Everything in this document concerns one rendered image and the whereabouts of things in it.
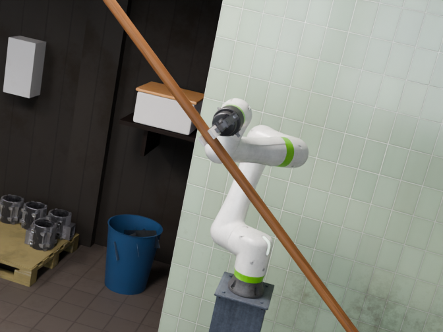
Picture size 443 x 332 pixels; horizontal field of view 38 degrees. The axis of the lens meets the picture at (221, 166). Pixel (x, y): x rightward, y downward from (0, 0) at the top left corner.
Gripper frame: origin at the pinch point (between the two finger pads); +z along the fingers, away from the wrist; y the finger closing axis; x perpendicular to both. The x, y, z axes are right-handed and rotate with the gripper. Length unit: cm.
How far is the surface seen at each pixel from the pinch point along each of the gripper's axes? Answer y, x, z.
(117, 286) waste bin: 208, -52, -232
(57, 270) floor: 246, -17, -238
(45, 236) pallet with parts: 233, 10, -233
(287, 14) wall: -21, 22, -126
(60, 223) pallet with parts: 232, 10, -258
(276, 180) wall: 30, -38, -125
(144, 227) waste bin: 180, -31, -267
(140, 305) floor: 198, -72, -224
